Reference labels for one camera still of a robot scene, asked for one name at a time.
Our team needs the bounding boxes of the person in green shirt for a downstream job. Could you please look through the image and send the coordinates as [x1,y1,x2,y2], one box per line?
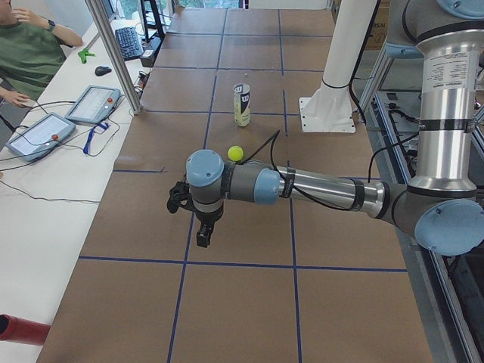
[1,1,83,107]

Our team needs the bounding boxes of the blue lanyard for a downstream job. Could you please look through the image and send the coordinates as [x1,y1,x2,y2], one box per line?
[82,121,111,156]

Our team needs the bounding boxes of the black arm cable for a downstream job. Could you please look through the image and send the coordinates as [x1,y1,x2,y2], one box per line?
[240,129,420,209]

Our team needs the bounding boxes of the clear tennis ball can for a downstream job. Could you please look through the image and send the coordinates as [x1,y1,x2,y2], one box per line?
[233,83,250,127]

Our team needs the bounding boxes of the yellow tennis ball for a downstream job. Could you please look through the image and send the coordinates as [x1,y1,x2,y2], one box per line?
[227,145,244,162]

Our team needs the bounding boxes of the teach pendant tablet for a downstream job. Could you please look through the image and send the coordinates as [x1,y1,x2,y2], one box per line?
[6,113,76,162]
[65,85,121,124]

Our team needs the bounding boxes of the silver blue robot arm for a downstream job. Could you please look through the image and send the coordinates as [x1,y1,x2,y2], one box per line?
[167,1,483,256]

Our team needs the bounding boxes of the near teach pendant tablet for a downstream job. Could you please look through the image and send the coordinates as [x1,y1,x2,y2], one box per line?
[6,113,76,162]

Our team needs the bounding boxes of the aluminium frame post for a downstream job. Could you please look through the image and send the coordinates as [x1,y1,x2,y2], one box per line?
[85,0,142,115]

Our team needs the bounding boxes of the far teach pendant tablet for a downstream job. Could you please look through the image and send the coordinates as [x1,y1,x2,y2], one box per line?
[65,85,121,124]

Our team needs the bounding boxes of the black computer mouse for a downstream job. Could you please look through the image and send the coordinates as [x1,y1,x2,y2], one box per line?
[95,66,112,76]

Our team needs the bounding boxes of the green plastic clamp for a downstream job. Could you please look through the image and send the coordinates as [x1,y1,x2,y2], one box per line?
[77,48,96,64]

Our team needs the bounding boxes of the red cylinder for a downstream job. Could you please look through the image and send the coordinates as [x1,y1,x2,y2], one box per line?
[1,315,51,346]

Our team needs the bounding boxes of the cardboard box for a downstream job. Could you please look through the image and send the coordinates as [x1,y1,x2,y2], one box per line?
[331,0,391,51]

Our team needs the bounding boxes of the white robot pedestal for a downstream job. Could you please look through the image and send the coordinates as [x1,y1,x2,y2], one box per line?
[299,0,379,133]

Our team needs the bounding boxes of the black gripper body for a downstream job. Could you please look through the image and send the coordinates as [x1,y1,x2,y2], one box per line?
[195,209,222,229]

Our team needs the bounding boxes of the black keyboard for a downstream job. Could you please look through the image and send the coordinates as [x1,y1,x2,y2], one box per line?
[115,26,143,61]

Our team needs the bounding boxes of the aluminium side frame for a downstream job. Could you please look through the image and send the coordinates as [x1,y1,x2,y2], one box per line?
[361,32,483,362]

